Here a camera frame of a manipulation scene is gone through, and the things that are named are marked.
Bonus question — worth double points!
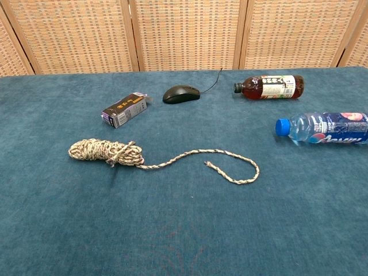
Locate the clear water bottle blue cap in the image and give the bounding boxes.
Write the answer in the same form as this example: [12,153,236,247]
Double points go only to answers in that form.
[275,112,368,146]

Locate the black purple carton box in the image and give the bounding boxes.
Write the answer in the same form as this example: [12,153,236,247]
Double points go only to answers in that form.
[101,92,153,129]

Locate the beige braided rope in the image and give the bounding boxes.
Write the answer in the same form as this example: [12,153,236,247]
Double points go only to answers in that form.
[68,138,260,185]

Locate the black computer mouse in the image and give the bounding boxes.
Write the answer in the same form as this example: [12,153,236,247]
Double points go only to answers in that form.
[162,85,201,105]

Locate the blue tablecloth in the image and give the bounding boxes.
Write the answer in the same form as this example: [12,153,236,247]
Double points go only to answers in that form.
[0,66,368,276]

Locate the brown tea bottle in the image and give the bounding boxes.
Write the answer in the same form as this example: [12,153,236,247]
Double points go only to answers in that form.
[233,75,306,101]

